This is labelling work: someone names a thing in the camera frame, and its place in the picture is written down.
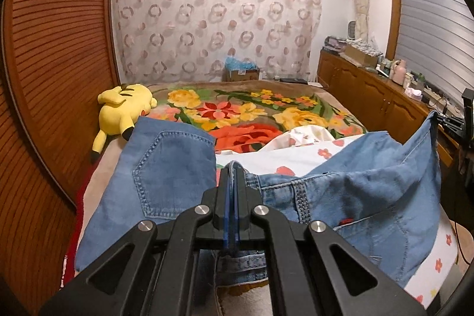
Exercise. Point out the black flat device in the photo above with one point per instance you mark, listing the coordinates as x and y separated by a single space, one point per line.
293 80

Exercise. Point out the red printed cloth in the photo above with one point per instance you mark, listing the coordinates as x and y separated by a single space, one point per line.
74 256

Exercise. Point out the window blind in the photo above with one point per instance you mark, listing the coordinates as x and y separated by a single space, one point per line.
437 23

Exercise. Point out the white power strip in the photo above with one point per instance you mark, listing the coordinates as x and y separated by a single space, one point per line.
439 99

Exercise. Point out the cardboard box with blue contents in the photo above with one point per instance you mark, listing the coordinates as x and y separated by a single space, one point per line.
241 71

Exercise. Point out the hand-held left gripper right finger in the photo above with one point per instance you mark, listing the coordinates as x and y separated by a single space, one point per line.
237 219

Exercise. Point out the yellow plush toy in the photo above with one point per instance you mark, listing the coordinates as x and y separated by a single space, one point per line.
118 108

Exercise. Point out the circle patterned curtain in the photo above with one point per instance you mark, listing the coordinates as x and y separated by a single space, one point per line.
214 16

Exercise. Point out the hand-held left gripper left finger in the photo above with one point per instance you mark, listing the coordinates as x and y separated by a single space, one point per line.
226 219

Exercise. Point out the wooden louvered wardrobe door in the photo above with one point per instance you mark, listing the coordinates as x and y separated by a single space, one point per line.
55 79

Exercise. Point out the white strawberry printed blanket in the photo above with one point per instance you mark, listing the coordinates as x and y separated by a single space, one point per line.
296 160

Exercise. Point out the small white fan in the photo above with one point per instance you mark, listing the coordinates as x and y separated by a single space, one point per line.
352 30

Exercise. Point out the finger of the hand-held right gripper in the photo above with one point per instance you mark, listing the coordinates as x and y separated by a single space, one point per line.
451 124

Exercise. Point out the wooden cabinet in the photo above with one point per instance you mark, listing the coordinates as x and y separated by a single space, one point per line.
355 94

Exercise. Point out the blue denim pants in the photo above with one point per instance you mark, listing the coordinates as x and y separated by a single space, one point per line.
174 168

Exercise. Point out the floral blanket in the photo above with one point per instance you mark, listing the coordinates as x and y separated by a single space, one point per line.
229 112

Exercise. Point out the dark storage box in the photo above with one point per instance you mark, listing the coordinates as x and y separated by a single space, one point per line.
334 44

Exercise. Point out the open cardboard box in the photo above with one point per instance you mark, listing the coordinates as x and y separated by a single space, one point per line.
361 55

